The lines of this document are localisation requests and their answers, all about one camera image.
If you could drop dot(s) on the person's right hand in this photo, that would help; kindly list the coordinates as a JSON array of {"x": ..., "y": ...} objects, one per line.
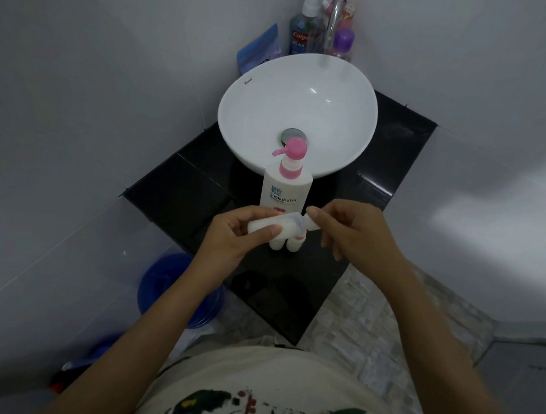
[{"x": 364, "y": 239}]

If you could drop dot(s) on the purple capped bottle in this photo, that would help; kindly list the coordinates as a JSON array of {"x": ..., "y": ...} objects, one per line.
[{"x": 344, "y": 40}]

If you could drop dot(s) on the blue mouthwash bottle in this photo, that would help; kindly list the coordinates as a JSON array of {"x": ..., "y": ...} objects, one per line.
[{"x": 300, "y": 36}]

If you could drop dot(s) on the white hand sanitizer pump bottle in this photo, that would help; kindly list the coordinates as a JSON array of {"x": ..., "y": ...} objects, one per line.
[{"x": 286, "y": 187}]

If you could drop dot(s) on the small red black object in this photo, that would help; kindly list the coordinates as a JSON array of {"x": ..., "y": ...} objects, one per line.
[{"x": 58, "y": 383}]

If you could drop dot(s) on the white ceramic sink basin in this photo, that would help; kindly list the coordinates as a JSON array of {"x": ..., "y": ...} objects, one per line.
[{"x": 299, "y": 94}]

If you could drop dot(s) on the white cap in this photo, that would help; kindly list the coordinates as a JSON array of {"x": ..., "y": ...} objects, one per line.
[{"x": 310, "y": 225}]

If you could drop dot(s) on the blue pouch packet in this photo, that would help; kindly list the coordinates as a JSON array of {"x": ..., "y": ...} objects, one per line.
[{"x": 258, "y": 49}]

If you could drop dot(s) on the person's left forearm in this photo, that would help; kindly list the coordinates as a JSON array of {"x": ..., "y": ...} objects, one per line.
[{"x": 147, "y": 340}]

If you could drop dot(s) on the person's right forearm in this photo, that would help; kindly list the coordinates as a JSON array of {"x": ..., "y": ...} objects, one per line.
[{"x": 435, "y": 360}]

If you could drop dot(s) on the chrome faucet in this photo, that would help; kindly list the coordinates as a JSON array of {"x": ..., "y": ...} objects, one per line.
[{"x": 335, "y": 13}]

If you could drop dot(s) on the blue plastic bucket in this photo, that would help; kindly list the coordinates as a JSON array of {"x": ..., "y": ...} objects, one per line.
[{"x": 160, "y": 280}]

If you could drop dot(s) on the small translucent bottle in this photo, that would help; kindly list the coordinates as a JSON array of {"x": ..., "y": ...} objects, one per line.
[
  {"x": 286, "y": 221},
  {"x": 293, "y": 245},
  {"x": 277, "y": 245}
]

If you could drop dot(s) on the person's left hand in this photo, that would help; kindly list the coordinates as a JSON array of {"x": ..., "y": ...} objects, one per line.
[{"x": 223, "y": 252}]

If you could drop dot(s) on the white louvred door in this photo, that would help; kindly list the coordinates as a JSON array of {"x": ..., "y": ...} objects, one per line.
[{"x": 521, "y": 399}]

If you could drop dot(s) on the pink red tube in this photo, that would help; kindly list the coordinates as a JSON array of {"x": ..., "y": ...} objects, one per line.
[{"x": 348, "y": 11}]

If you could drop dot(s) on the person's white printed shirt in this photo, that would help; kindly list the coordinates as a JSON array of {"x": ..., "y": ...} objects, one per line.
[{"x": 265, "y": 381}]

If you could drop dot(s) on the metal sink drain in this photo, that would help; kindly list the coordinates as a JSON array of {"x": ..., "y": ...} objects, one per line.
[{"x": 290, "y": 133}]

